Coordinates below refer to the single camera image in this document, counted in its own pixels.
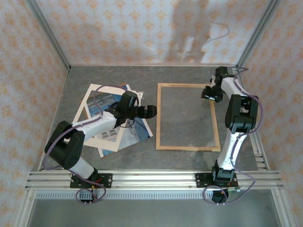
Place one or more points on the building photo print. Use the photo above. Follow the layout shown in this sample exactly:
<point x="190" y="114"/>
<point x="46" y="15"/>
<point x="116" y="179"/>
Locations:
<point x="139" y="132"/>

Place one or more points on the white mat board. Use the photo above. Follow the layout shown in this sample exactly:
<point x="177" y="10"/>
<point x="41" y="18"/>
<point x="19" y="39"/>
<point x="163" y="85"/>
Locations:
<point x="83" y="106"/>

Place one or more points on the light wooden picture frame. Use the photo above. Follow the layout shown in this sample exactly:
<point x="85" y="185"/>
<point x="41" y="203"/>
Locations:
<point x="187" y="148"/>

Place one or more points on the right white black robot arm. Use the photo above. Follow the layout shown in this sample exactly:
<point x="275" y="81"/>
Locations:
<point x="239" y="116"/>

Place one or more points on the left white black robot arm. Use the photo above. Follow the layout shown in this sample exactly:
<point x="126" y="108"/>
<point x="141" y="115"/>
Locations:
<point x="71" y="153"/>

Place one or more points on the thin aluminium back bar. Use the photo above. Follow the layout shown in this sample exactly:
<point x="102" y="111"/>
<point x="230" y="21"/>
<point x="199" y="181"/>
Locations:
<point x="154" y="64"/>

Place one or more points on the thin aluminium side strip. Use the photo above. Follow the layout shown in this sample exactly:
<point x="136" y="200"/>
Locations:
<point x="61" y="97"/>

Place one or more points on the black connector box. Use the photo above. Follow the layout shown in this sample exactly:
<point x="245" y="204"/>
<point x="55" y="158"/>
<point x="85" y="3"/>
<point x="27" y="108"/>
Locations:
<point x="219" y="197"/>
<point x="86" y="198"/>

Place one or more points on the grey metal sheet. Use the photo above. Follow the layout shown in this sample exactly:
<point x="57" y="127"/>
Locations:
<point x="151" y="212"/>

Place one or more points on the aluminium lower leg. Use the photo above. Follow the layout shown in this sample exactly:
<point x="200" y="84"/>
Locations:
<point x="281" y="208"/>
<point x="22" y="208"/>

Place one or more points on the aluminium slotted mounting rail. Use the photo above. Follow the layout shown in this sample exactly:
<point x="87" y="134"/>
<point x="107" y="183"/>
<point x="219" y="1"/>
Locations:
<point x="154" y="179"/>

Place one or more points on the aluminium corner post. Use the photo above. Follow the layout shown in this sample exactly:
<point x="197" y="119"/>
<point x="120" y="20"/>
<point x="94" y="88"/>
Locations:
<point x="50" y="35"/>
<point x="256" y="35"/>

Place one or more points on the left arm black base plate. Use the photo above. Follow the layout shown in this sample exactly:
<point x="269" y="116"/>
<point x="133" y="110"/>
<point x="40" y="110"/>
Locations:
<point x="106" y="180"/>

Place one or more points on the wide aluminium side rail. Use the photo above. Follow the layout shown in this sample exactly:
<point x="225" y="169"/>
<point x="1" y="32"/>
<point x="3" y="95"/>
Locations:
<point x="261" y="158"/>

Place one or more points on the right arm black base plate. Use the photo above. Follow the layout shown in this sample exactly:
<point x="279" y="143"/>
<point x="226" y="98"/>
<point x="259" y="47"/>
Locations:
<point x="201" y="180"/>

